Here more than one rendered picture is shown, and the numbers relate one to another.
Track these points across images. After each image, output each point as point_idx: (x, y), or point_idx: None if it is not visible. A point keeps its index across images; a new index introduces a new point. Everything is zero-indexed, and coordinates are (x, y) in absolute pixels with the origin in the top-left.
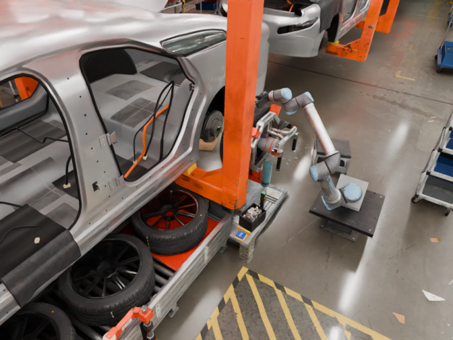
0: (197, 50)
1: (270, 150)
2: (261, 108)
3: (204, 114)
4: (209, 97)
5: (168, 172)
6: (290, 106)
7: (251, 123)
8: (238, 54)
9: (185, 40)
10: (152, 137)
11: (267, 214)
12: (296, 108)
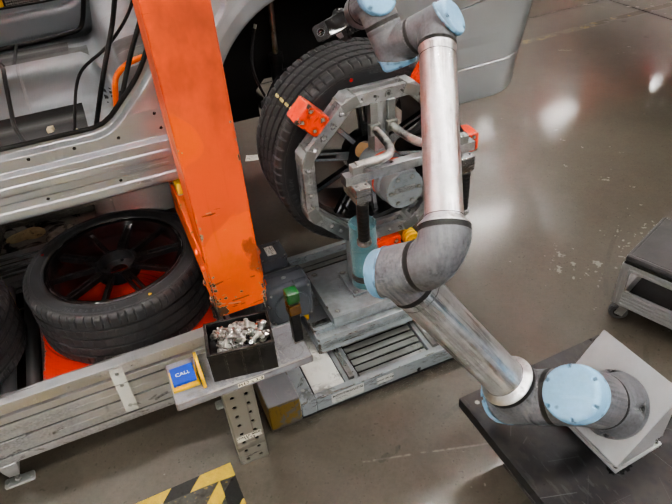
0: None
1: (373, 185)
2: (370, 57)
3: (223, 48)
4: (241, 5)
5: (90, 165)
6: (385, 41)
7: (211, 60)
8: None
9: None
10: (103, 81)
11: (299, 355)
12: (403, 54)
